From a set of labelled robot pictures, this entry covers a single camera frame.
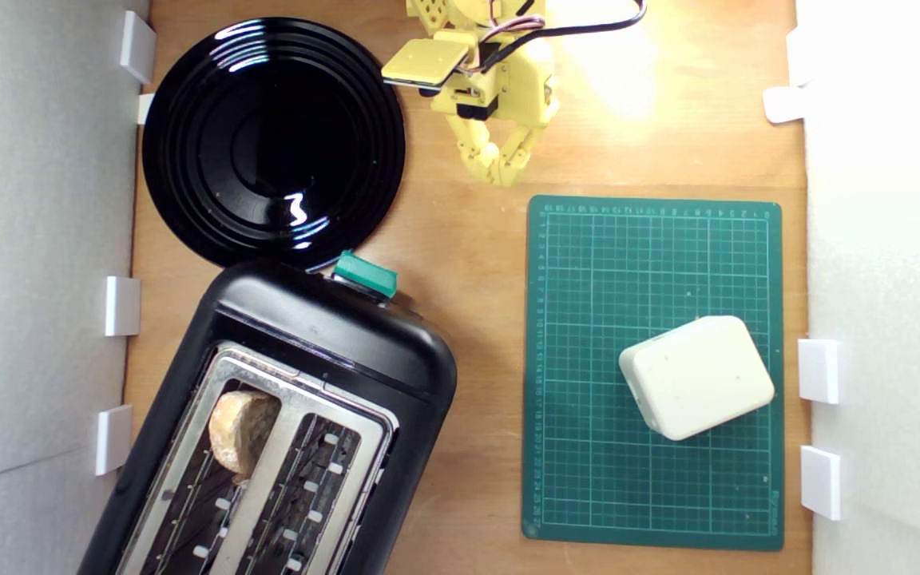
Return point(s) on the brown bread slice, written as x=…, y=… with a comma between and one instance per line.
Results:
x=240, y=431

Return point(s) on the green toaster lever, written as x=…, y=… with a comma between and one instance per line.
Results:
x=364, y=274

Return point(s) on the black two-slot toaster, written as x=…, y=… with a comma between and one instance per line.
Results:
x=396, y=359

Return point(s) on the black plate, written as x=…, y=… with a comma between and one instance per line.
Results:
x=268, y=144

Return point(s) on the white block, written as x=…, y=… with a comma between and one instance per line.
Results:
x=695, y=375

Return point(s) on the green cutting mat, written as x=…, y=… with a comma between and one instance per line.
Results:
x=588, y=479

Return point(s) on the yellow gripper camera mount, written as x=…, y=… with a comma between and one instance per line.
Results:
x=424, y=62

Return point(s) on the white wall clip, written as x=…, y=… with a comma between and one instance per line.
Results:
x=799, y=57
x=122, y=306
x=783, y=104
x=113, y=439
x=821, y=483
x=145, y=109
x=138, y=48
x=818, y=371

